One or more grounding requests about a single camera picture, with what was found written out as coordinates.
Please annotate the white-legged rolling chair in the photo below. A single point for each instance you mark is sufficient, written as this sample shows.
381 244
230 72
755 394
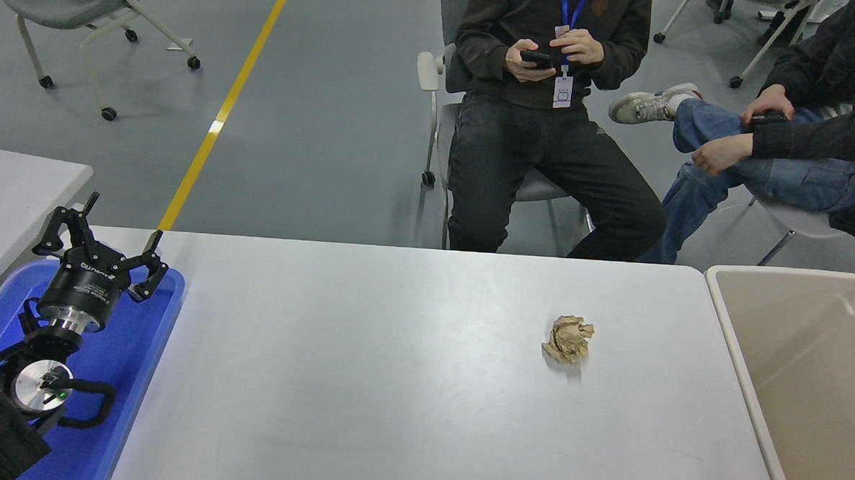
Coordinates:
775 41

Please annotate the crumpled tan paper ball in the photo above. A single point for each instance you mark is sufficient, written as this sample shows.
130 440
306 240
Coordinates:
567 340

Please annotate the person's left hand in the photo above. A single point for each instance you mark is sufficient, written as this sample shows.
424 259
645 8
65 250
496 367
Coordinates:
723 153
584 48

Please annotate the black phone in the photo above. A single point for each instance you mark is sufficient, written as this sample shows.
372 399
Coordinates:
768 118
538 59

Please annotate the large pale bin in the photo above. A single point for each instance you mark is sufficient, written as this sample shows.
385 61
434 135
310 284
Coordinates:
810 401

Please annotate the person's right hand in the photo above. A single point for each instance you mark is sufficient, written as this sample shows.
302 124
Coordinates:
769 100
523 72

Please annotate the grey chair with white armrest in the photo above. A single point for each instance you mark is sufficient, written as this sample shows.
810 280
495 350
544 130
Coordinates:
428 70

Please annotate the seated person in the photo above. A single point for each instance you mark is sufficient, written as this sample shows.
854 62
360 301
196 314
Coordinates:
798 180
488 163

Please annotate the blue plastic tray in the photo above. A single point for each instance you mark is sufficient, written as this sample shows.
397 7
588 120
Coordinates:
127 342

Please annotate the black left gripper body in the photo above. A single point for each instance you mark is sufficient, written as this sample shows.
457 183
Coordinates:
86 286

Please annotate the white side table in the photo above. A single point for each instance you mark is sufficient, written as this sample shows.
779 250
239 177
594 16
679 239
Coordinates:
11 193

